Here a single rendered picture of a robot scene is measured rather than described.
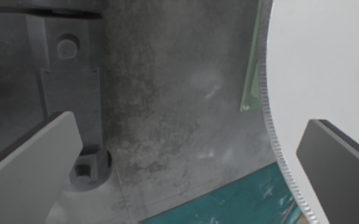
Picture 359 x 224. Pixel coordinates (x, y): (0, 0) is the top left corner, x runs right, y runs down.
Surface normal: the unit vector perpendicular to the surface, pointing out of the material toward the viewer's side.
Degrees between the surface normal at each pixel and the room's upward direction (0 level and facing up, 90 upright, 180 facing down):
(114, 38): 0
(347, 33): 90
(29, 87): 0
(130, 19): 0
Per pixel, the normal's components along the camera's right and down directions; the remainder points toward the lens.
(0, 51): 0.42, 0.50
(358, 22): -0.91, 0.22
